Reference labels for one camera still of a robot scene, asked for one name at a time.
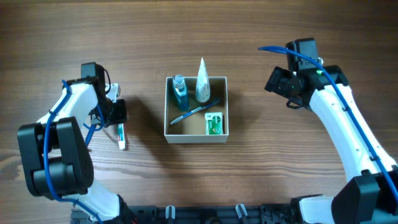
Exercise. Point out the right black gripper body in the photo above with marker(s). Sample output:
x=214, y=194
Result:
x=277, y=79

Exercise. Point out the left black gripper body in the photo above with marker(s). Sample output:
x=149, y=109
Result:
x=117, y=112

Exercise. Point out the teal red toothpaste tube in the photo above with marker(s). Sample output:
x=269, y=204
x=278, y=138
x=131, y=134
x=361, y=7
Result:
x=121, y=137

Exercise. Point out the blue mouthwash bottle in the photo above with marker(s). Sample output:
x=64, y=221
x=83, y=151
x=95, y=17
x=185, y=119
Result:
x=181, y=92

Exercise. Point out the blue white toothbrush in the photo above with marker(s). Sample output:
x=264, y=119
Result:
x=200, y=108

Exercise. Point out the green soap box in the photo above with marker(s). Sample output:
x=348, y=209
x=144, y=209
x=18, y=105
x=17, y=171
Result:
x=214, y=123

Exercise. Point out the white lotion tube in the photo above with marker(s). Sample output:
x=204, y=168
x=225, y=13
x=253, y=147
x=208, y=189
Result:
x=202, y=90

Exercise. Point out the blue razor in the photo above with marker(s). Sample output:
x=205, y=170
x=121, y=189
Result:
x=91, y=130

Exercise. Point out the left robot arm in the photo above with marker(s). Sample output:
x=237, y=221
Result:
x=54, y=150

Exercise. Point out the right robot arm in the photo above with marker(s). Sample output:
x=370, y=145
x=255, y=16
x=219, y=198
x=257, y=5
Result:
x=370, y=193

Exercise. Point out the white cardboard open box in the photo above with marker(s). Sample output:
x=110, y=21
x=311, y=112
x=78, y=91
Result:
x=192, y=129

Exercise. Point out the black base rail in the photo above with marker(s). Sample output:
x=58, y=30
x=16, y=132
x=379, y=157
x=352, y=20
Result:
x=217, y=214

